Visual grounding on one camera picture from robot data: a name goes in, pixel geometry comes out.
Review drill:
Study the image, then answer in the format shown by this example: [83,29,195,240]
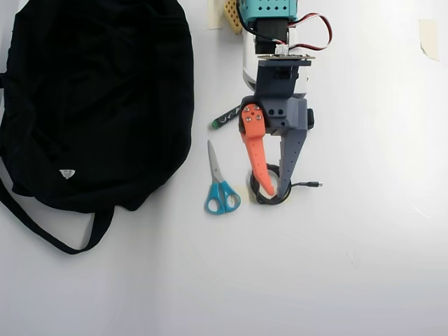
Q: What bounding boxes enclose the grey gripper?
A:
[239,64,309,199]

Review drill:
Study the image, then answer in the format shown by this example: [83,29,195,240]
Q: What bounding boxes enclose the green marker with black barrel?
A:
[209,104,243,131]

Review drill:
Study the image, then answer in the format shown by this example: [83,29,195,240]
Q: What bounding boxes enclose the black fabric bag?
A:
[0,0,196,256]

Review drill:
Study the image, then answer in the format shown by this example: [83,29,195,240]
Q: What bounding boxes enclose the pale yellow tape patch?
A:
[241,183,292,207]

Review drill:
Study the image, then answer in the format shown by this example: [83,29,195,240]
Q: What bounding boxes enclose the yellow perforated block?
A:
[223,0,244,36]

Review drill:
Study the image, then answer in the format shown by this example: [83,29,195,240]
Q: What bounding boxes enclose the beige masking tape strip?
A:
[208,0,225,31]
[419,19,440,62]

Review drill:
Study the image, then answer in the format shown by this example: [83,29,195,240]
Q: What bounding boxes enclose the coiled black USB cable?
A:
[249,162,323,207]

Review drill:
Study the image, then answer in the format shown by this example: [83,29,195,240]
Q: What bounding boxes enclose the scissors with blue handles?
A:
[204,139,242,215]

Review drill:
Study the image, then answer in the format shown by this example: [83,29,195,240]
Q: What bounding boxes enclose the bare camera circuit board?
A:
[258,53,316,62]

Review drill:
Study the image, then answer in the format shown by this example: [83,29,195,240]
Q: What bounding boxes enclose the red white black servo cable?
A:
[286,12,334,54]

